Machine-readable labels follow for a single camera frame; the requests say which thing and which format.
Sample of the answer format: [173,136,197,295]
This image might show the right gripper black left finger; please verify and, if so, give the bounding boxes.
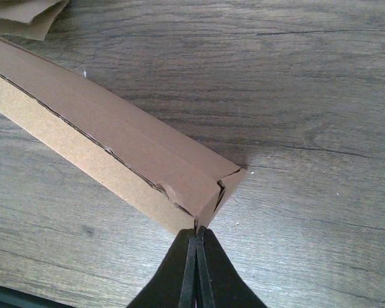
[128,229,196,308]

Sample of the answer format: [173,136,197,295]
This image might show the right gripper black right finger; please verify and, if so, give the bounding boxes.
[196,227,266,308]

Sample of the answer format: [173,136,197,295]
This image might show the brown cardboard paper box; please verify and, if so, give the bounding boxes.
[0,37,246,233]

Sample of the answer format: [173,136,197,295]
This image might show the stack of flat cardboard sheets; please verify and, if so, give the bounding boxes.
[0,0,69,40]

